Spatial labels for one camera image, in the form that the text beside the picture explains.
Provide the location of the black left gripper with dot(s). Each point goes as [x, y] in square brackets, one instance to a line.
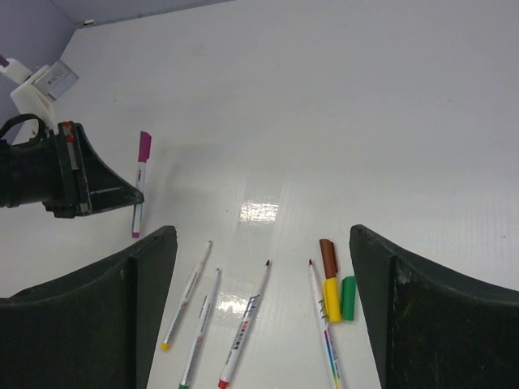
[61, 170]

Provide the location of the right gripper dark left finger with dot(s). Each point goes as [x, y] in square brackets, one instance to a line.
[96, 327]

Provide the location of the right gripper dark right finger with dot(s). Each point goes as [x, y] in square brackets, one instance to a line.
[430, 326]

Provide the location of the white pen purple end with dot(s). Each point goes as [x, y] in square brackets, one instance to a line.
[138, 209]

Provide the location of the purple pen cap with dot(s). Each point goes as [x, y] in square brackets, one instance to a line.
[145, 143]

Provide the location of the white pen yellow end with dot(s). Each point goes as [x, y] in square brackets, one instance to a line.
[187, 294]

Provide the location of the green pen cap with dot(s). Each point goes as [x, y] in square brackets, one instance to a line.
[348, 298]

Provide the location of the white pen brown tip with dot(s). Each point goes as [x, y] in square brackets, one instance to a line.
[330, 354]

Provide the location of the white pen green end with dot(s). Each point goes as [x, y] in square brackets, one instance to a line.
[200, 332]

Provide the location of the yellow pen cap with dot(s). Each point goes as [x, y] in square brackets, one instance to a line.
[332, 300]

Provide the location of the brown pen cap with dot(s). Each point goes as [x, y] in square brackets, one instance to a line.
[329, 258]

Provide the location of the white pen red end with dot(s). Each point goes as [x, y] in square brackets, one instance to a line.
[244, 330]

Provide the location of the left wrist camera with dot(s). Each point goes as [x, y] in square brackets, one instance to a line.
[36, 92]

